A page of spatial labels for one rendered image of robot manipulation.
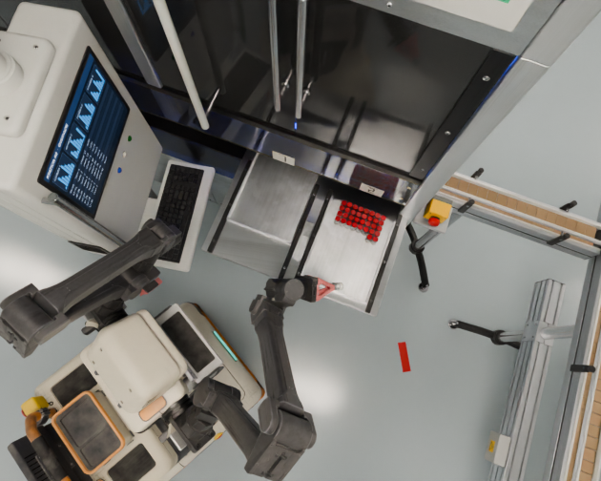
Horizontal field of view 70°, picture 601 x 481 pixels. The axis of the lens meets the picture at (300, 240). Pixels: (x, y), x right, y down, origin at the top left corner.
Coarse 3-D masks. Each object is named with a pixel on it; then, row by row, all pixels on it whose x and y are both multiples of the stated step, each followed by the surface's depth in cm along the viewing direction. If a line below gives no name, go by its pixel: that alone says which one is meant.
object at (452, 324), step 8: (456, 320) 244; (464, 328) 236; (472, 328) 234; (480, 328) 233; (488, 336) 231; (496, 336) 230; (496, 344) 231; (504, 344) 229; (512, 344) 230; (520, 344) 231
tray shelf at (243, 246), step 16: (320, 176) 171; (320, 192) 169; (336, 192) 169; (352, 192) 170; (224, 208) 167; (320, 208) 168; (368, 208) 168; (384, 208) 168; (400, 208) 168; (304, 224) 166; (400, 224) 167; (208, 240) 163; (224, 240) 163; (240, 240) 163; (256, 240) 164; (272, 240) 164; (400, 240) 165; (224, 256) 162; (240, 256) 162; (256, 256) 162; (272, 256) 162; (272, 272) 161; (288, 272) 161; (384, 272) 162; (320, 288) 159; (384, 288) 160; (352, 304) 158
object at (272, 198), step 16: (256, 160) 172; (272, 160) 172; (256, 176) 170; (272, 176) 170; (288, 176) 170; (304, 176) 171; (240, 192) 167; (256, 192) 168; (272, 192) 169; (288, 192) 169; (304, 192) 169; (240, 208) 167; (256, 208) 167; (272, 208) 167; (288, 208) 167; (304, 208) 165; (240, 224) 163; (256, 224) 165; (272, 224) 165; (288, 224) 165; (288, 240) 160
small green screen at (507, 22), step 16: (416, 0) 74; (432, 0) 73; (448, 0) 72; (464, 0) 71; (480, 0) 70; (496, 0) 69; (512, 0) 68; (528, 0) 67; (464, 16) 74; (480, 16) 72; (496, 16) 71; (512, 16) 70
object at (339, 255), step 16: (336, 208) 167; (336, 224) 166; (384, 224) 166; (320, 240) 164; (336, 240) 164; (352, 240) 164; (384, 240) 165; (320, 256) 162; (336, 256) 163; (352, 256) 163; (368, 256) 163; (304, 272) 161; (320, 272) 161; (336, 272) 161; (352, 272) 161; (368, 272) 161; (352, 288) 160; (368, 288) 160
